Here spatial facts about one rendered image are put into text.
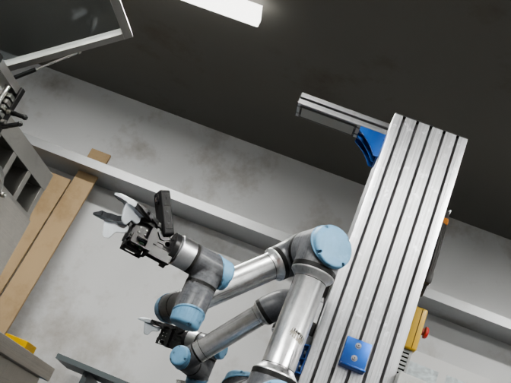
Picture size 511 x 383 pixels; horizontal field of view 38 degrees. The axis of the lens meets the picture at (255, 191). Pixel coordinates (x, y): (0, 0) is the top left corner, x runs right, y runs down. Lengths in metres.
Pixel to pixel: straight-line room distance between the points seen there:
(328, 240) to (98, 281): 3.20
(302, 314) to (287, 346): 0.09
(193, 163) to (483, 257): 2.10
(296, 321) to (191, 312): 0.27
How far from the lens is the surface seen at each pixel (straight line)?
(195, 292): 1.72
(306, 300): 1.84
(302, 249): 1.89
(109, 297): 4.89
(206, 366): 2.66
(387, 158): 2.35
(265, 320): 2.49
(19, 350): 2.01
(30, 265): 4.76
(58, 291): 4.95
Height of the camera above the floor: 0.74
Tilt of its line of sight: 22 degrees up
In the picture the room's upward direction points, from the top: 23 degrees clockwise
